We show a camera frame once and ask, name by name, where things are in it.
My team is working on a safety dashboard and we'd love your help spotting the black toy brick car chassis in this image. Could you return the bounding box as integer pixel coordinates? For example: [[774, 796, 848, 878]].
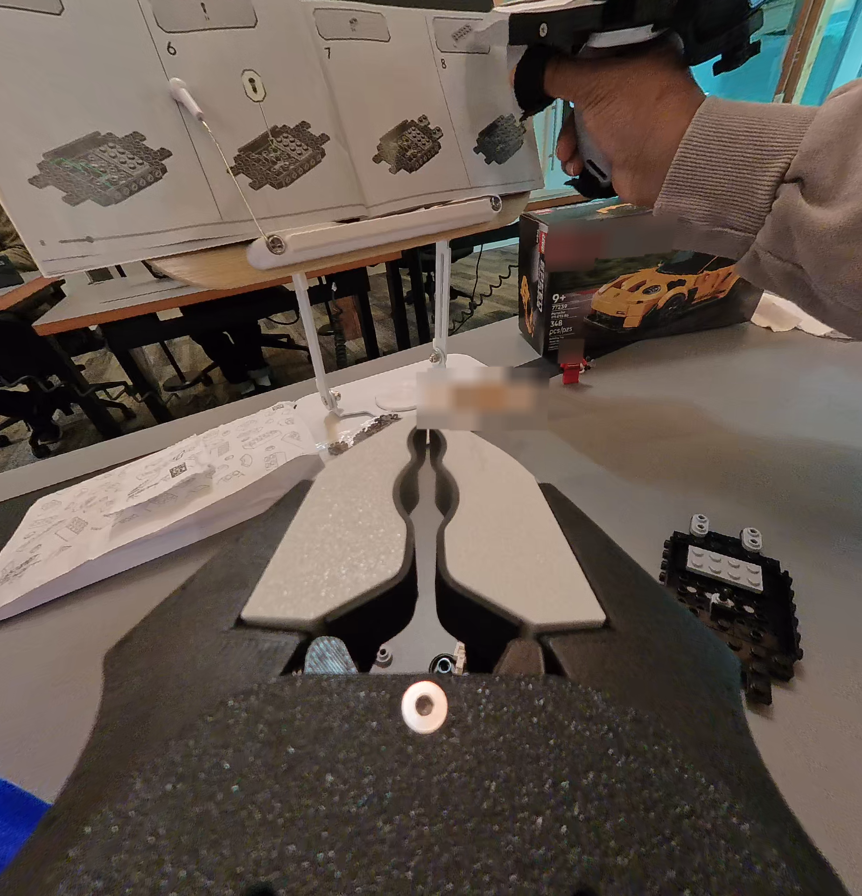
[[658, 514, 805, 706]]

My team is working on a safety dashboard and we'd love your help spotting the wooden office table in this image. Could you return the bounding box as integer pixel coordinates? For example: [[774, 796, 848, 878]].
[[32, 251, 405, 421]]

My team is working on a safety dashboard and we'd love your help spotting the instruction booklet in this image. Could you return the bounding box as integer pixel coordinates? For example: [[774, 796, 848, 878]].
[[0, 0, 545, 279]]

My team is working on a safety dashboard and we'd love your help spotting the small blue plastic bin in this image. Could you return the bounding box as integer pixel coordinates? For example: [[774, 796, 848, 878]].
[[0, 769, 55, 896]]

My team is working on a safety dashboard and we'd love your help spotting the toy set box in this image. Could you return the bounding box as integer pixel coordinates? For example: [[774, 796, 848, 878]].
[[518, 202, 765, 359]]

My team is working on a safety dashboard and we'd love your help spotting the grey desk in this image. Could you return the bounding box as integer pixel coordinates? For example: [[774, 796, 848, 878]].
[[0, 308, 862, 896]]

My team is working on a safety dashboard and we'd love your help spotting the white paper bag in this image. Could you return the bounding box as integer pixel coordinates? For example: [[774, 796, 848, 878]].
[[0, 401, 328, 629]]

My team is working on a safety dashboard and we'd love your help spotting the black coiled cable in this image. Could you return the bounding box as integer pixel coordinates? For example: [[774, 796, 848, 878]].
[[464, 246, 510, 328]]

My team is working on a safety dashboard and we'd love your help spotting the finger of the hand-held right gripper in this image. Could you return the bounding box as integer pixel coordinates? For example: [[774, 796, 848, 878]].
[[475, 11, 517, 55]]

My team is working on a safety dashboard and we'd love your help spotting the white book stand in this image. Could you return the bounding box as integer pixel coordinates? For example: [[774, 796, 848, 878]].
[[149, 76, 531, 450]]

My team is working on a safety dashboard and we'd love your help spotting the black office chair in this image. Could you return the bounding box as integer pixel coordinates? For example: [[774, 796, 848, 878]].
[[0, 311, 134, 459]]

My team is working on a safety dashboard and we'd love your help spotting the person's right forearm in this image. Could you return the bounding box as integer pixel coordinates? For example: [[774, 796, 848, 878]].
[[652, 76, 862, 349]]

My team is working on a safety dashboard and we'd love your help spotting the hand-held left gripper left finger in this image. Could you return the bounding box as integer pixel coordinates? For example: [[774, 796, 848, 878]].
[[240, 428, 418, 627]]

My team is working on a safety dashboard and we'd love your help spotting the pile of loose toy bricks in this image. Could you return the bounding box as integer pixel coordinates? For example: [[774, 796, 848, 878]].
[[373, 639, 471, 675]]

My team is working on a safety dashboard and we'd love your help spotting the white crumpled paper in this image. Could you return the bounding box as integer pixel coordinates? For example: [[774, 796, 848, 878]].
[[749, 292, 856, 343]]

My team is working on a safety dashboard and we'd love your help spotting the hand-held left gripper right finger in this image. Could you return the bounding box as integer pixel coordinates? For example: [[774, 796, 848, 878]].
[[429, 430, 607, 630]]

